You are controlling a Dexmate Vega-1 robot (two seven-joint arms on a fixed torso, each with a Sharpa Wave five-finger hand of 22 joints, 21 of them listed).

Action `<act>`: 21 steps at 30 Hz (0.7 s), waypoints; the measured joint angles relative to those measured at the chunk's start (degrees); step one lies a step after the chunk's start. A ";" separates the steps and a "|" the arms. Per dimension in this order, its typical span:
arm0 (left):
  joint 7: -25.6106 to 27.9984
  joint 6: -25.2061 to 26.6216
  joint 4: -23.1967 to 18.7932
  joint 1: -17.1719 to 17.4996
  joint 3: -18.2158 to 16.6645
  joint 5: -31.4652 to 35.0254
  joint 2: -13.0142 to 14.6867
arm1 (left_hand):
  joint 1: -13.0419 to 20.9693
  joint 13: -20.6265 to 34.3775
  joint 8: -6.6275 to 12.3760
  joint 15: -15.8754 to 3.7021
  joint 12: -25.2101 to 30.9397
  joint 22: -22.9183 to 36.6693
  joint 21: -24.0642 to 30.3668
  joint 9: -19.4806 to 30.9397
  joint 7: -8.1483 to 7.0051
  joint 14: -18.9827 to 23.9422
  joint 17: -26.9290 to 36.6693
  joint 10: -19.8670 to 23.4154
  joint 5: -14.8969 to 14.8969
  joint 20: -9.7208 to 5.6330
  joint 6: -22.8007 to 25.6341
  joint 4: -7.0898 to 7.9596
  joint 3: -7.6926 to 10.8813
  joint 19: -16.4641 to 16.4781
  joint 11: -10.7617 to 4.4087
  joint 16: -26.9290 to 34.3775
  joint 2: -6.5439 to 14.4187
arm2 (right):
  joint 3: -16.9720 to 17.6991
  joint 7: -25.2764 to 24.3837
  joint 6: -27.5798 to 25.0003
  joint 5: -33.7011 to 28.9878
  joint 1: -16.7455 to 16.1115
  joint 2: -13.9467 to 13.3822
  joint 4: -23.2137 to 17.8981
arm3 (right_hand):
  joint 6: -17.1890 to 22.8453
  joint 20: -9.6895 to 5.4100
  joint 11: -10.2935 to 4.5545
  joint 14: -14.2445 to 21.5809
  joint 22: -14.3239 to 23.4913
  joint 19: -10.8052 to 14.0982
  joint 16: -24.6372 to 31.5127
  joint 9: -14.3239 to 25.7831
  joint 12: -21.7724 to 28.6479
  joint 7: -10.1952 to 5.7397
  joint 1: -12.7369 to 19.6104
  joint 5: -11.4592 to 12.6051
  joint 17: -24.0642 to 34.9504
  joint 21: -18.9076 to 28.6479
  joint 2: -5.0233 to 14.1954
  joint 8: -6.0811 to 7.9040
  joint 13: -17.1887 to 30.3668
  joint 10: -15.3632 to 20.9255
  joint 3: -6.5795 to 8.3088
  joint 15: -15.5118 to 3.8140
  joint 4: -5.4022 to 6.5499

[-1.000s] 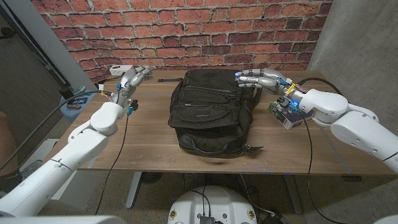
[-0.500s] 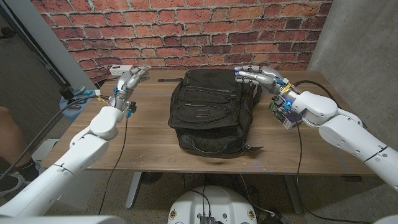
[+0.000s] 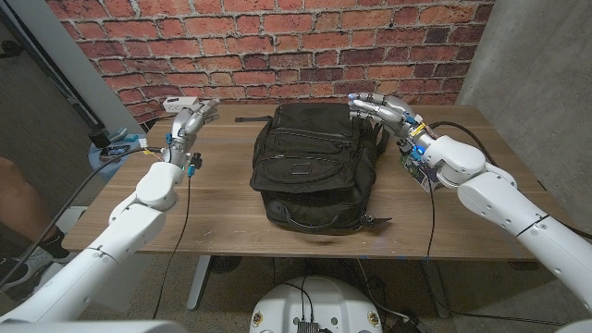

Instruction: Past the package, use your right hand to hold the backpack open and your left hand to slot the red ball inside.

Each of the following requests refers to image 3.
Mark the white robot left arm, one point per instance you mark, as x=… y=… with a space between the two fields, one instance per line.
x=115 y=240

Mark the person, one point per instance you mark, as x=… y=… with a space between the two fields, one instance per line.
x=25 y=203

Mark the red brick printed backdrop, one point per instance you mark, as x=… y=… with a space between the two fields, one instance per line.
x=277 y=46

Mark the black floor fan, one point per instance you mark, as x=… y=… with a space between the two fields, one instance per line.
x=225 y=264

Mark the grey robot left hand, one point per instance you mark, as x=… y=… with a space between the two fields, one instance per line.
x=187 y=127

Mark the blue round stool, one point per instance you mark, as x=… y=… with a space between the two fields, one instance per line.
x=108 y=168

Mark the teal plastic tool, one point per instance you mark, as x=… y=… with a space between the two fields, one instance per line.
x=119 y=134

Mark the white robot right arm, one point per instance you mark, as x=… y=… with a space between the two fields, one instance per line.
x=509 y=203

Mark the green purple card game box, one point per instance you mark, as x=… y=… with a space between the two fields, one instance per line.
x=421 y=173

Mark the white power strip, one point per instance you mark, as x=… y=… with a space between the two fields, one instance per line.
x=178 y=103

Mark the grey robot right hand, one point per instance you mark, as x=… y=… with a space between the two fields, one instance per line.
x=390 y=113

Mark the black backpack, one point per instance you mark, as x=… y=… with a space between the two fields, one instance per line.
x=314 y=162

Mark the grey sneaker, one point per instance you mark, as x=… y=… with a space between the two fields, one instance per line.
x=18 y=273

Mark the black smartphone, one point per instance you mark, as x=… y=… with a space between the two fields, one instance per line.
x=114 y=150

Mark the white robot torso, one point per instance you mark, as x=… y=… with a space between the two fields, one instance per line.
x=314 y=305

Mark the grey metal table leg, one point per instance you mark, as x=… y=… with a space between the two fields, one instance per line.
x=435 y=287
x=199 y=282

